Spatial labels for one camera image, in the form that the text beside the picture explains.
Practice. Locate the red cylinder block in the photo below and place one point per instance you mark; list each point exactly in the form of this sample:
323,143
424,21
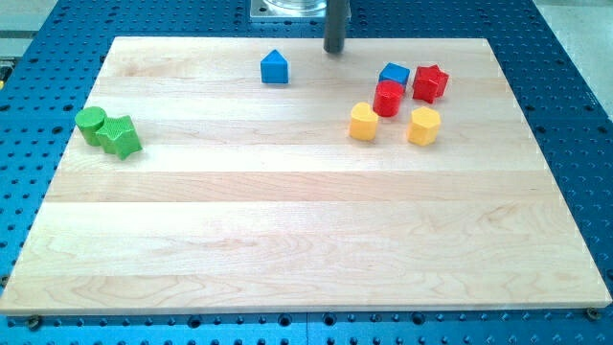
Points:
388,96

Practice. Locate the brass board stop screw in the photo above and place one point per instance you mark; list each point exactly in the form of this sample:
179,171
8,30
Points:
593,314
33,322

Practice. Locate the right brass board stop screw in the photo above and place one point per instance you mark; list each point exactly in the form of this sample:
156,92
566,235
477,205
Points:
593,314

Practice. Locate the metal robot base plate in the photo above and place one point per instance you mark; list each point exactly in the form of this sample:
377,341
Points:
287,10

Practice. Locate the left brass board stop screw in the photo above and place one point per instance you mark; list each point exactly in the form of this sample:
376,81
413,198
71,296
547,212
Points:
33,322

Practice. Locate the blue cube block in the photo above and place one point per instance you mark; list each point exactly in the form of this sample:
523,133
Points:
396,73

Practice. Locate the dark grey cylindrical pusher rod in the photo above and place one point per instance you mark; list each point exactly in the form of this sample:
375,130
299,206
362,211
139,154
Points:
335,25

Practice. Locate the yellow hexagon block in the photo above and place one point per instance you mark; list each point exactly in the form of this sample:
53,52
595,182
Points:
424,126

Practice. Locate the green cylinder block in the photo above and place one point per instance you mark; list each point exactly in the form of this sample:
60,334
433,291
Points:
89,120

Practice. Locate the yellow heart block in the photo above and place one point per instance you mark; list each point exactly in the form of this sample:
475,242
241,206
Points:
364,122

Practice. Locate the red star block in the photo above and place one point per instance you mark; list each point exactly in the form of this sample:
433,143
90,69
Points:
429,83

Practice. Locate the green star block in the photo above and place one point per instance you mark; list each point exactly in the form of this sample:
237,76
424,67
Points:
118,136

